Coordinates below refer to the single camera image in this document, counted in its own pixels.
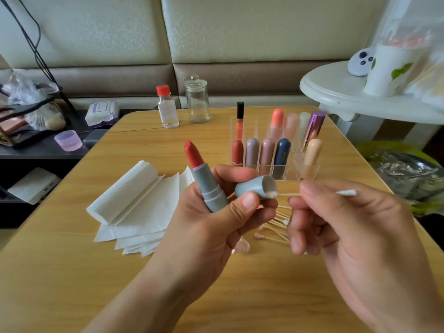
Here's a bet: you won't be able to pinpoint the beige padded backrest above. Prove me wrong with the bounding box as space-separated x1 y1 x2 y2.
0 0 389 108

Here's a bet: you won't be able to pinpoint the crumpled clear plastic bag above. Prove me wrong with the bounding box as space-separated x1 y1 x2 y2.
3 69 67 131

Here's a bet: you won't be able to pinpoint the red lipstick mauve tube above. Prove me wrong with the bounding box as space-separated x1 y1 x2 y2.
246 138 260 168

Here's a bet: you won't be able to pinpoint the grey-blue lipstick cap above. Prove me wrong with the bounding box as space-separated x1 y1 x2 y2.
234 174 278 200

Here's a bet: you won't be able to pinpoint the pink tray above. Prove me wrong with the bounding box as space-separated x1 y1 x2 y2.
0 114 25 136

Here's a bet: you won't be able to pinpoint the red lipstick dusty pink tube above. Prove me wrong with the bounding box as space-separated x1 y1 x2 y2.
259 138 276 174

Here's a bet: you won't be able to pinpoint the white round side table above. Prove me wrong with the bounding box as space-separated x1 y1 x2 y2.
300 61 444 125

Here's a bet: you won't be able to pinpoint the red lipstick grey-blue tube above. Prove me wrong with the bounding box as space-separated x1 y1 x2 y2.
184 140 230 213

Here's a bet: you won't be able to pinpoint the person's left forearm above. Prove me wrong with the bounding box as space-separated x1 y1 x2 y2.
83 277 191 333

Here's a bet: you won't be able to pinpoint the white mug green leaf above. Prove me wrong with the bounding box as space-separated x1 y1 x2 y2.
364 38 424 98

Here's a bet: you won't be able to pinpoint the black low shelf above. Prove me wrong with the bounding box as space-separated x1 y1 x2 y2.
0 107 150 228

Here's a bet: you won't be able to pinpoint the clear bottle red cap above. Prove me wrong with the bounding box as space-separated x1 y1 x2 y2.
156 84 180 129

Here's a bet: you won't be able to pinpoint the red lipstick navy tube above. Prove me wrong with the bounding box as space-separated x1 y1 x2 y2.
272 138 291 179

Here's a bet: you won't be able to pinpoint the clear acrylic lipstick organizer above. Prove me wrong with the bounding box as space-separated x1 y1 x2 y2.
236 102 327 179

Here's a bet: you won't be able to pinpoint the stack of white tissues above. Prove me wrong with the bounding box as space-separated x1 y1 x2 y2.
86 160 197 257

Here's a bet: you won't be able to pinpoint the glass jar with lid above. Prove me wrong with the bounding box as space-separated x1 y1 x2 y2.
184 74 211 123

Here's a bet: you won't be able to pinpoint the white power bank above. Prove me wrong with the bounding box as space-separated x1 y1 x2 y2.
7 167 61 205

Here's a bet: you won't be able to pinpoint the white panda figure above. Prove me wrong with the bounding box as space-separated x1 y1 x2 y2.
347 47 376 77

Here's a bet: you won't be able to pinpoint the person's right hand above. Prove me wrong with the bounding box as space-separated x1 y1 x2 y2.
286 179 444 333

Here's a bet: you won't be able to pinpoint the black cables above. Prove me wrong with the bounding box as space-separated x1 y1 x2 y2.
0 0 70 105

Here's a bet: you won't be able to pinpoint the person's left hand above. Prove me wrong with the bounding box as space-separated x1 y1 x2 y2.
142 164 278 302

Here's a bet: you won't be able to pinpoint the wet wipes pack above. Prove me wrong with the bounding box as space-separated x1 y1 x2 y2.
85 100 120 128

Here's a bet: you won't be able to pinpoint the yellow-green bin with bag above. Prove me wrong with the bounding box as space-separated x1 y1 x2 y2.
357 141 444 216

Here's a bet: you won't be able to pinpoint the small purple plastic cup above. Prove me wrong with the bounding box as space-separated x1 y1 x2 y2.
54 130 83 152

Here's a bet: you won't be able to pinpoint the white tissue sheet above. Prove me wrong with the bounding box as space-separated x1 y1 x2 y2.
232 234 251 256

